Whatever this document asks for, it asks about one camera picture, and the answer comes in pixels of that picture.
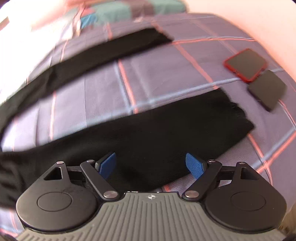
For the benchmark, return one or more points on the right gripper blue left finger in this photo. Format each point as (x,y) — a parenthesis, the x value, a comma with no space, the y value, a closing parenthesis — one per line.
(96,174)

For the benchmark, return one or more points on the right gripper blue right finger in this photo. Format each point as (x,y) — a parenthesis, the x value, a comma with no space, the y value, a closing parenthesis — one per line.
(205,174)

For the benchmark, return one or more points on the black knit pants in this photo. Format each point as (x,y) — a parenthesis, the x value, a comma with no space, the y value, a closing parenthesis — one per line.
(150,146)

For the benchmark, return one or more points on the black smartphone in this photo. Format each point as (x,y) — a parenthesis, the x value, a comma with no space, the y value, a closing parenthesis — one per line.
(267,89)

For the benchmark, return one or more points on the red case smartphone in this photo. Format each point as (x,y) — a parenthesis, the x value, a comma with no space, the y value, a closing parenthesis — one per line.
(247,65)

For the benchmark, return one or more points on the purple plaid bed sheet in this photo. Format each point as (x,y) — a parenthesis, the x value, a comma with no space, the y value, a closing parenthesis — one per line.
(254,189)

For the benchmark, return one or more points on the teal patchwork pillow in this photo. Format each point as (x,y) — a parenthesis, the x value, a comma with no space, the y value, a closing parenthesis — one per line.
(115,11)

